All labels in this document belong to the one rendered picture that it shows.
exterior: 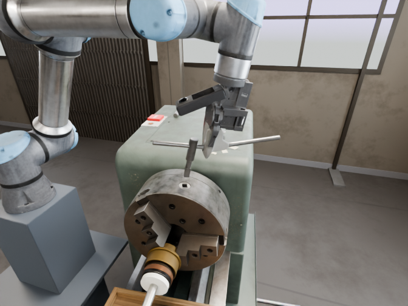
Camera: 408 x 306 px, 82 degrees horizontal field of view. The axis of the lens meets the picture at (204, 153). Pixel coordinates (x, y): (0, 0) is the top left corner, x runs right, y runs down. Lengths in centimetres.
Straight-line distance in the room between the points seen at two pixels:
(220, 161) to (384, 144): 290
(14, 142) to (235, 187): 68
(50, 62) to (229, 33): 51
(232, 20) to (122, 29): 20
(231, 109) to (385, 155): 313
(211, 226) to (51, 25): 58
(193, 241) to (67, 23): 57
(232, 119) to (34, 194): 68
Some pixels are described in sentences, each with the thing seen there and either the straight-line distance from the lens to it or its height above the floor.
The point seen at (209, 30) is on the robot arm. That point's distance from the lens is 52.
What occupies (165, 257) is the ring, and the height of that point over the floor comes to 112.
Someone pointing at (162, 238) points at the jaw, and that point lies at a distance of 67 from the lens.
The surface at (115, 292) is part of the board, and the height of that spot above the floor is 90.
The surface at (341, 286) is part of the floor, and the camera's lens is 216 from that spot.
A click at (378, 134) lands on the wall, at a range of 342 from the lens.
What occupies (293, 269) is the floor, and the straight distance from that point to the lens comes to 211.
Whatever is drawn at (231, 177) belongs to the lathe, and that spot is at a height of 120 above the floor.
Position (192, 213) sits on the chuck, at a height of 118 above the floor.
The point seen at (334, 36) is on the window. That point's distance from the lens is 302.
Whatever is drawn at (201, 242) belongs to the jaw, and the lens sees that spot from 68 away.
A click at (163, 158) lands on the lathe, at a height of 124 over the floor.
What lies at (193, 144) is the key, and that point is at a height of 137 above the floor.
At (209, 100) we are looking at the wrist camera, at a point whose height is 148.
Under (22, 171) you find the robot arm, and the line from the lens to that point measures 91.
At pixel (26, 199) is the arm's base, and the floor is 114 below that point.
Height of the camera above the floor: 162
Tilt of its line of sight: 28 degrees down
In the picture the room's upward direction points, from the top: straight up
